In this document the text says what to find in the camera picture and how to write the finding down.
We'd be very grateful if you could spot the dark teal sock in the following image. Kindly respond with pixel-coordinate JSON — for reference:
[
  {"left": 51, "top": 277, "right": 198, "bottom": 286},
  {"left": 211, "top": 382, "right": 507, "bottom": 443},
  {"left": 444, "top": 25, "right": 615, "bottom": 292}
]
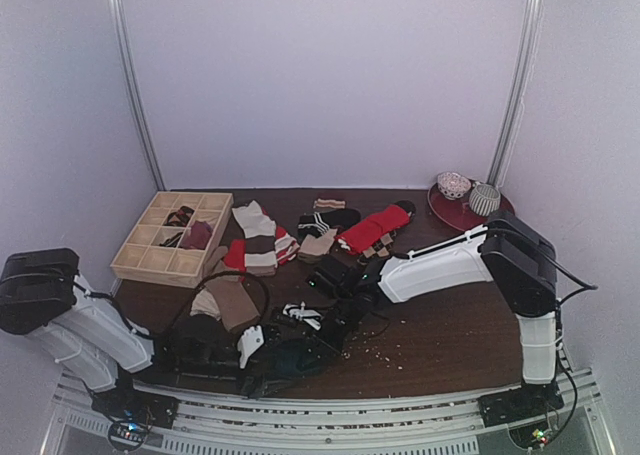
[{"left": 274, "top": 339, "right": 323, "bottom": 378}]

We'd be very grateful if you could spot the argyle black red orange sock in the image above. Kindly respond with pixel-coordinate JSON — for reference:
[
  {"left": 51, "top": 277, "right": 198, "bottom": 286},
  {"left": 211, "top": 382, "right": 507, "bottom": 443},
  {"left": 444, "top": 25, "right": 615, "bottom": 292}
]
[{"left": 164, "top": 205, "right": 195, "bottom": 227}]

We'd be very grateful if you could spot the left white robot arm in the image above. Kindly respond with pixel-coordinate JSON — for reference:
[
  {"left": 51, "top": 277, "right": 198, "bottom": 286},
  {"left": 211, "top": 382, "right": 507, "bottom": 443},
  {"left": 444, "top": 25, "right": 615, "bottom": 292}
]
[{"left": 1, "top": 248, "right": 292, "bottom": 419}]

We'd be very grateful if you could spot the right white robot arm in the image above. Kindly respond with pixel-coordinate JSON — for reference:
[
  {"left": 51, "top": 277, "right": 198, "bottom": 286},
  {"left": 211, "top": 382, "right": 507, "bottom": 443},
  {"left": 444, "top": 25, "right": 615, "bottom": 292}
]
[{"left": 274, "top": 210, "right": 559, "bottom": 417}]

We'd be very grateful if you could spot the light beige sock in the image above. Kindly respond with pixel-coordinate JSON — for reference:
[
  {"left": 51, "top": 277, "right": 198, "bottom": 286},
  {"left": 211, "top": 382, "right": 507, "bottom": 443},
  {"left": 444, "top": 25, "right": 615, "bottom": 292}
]
[{"left": 189, "top": 290, "right": 221, "bottom": 321}]

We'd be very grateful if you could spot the tan brown sock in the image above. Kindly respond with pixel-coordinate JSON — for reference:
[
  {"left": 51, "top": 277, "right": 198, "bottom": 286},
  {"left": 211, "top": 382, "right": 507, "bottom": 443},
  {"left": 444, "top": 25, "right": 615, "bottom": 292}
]
[{"left": 200, "top": 275, "right": 260, "bottom": 334}]

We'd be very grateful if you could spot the argyle brown sock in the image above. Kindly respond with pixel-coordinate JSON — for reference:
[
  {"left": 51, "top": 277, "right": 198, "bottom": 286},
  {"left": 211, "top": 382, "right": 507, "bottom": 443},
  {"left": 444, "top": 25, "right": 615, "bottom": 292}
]
[{"left": 357, "top": 230, "right": 397, "bottom": 265}]

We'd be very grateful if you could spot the red white brown striped sock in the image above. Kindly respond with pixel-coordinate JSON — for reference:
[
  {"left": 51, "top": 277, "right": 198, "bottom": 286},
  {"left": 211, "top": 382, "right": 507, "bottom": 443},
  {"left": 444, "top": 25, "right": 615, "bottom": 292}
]
[{"left": 223, "top": 224, "right": 300, "bottom": 277}]

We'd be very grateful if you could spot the black white striped sock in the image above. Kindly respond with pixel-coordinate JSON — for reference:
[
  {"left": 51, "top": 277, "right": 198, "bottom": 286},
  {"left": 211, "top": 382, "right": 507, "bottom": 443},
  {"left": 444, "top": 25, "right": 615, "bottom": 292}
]
[{"left": 297, "top": 208, "right": 361, "bottom": 238}]

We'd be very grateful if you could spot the beige brown striped sock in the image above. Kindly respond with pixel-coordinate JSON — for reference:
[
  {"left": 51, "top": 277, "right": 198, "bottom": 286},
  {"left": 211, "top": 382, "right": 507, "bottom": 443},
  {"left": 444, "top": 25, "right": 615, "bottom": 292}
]
[{"left": 232, "top": 200, "right": 278, "bottom": 277}]

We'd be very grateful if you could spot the wooden compartment box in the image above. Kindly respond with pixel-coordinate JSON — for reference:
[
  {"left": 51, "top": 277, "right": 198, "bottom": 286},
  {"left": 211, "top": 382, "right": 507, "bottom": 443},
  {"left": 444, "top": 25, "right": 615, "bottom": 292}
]
[{"left": 111, "top": 191, "right": 234, "bottom": 288}]

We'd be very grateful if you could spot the black sock in box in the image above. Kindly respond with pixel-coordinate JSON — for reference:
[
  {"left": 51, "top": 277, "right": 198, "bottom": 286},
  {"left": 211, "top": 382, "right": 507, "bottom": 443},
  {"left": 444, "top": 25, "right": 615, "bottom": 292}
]
[{"left": 159, "top": 232, "right": 183, "bottom": 248}]

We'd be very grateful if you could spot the maroon sock in box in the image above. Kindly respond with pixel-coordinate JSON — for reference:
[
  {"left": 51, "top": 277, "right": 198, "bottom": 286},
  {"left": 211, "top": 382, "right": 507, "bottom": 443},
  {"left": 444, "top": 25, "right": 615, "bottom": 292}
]
[{"left": 179, "top": 221, "right": 213, "bottom": 250}]

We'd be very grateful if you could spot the red round tray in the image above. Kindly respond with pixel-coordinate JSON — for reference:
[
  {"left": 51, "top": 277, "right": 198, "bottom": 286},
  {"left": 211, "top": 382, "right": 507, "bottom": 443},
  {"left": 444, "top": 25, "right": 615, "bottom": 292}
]
[{"left": 427, "top": 180, "right": 488, "bottom": 232}]

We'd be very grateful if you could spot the white patterned bowl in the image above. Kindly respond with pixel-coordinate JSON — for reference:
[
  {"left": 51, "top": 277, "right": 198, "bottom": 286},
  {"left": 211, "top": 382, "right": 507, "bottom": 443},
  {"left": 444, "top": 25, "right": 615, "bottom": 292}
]
[{"left": 437, "top": 172, "right": 472, "bottom": 200}]

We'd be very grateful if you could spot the striped grey cup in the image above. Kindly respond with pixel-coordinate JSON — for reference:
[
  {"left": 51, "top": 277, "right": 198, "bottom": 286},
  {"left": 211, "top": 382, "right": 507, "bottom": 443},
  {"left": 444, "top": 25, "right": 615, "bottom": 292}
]
[{"left": 469, "top": 183, "right": 501, "bottom": 217}]

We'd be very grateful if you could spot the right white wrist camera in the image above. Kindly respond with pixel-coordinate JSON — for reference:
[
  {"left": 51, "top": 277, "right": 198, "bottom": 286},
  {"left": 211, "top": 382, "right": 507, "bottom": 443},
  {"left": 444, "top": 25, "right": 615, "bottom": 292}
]
[{"left": 282, "top": 302, "right": 323, "bottom": 331}]

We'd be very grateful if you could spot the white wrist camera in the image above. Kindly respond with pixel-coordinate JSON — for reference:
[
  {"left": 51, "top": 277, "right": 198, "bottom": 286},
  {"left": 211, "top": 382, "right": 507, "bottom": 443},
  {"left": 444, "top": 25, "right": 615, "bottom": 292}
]
[
  {"left": 237, "top": 325, "right": 264, "bottom": 370},
  {"left": 282, "top": 302, "right": 323, "bottom": 331}
]

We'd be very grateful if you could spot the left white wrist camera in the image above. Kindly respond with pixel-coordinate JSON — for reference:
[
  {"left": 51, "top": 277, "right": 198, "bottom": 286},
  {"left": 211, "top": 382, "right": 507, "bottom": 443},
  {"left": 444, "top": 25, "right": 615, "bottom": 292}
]
[{"left": 237, "top": 325, "right": 264, "bottom": 370}]

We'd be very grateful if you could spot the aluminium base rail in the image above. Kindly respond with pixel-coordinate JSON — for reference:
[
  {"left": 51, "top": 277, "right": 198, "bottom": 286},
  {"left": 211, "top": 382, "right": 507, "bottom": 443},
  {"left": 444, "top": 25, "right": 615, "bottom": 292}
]
[{"left": 36, "top": 369, "right": 621, "bottom": 454}]

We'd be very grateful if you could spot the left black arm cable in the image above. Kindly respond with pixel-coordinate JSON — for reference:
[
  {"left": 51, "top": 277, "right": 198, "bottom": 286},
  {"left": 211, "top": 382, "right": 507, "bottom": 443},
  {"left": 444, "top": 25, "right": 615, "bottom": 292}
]
[{"left": 159, "top": 270, "right": 274, "bottom": 346}]

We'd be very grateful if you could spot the right aluminium corner post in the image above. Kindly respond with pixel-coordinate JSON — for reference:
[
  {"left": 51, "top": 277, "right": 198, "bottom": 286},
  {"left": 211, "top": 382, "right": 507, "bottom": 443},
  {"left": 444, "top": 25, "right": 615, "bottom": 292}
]
[{"left": 487, "top": 0, "right": 544, "bottom": 189}]

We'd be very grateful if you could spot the aluminium corner post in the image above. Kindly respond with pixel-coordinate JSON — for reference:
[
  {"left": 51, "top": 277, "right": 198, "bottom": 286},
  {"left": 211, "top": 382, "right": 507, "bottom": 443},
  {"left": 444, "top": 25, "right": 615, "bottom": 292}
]
[
  {"left": 107, "top": 0, "right": 166, "bottom": 191},
  {"left": 487, "top": 0, "right": 544, "bottom": 189}
]

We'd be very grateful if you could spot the left aluminium corner post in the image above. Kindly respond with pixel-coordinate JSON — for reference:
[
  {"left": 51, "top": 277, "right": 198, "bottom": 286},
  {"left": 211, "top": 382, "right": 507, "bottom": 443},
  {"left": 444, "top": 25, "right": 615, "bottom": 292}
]
[{"left": 107, "top": 0, "right": 166, "bottom": 191}]

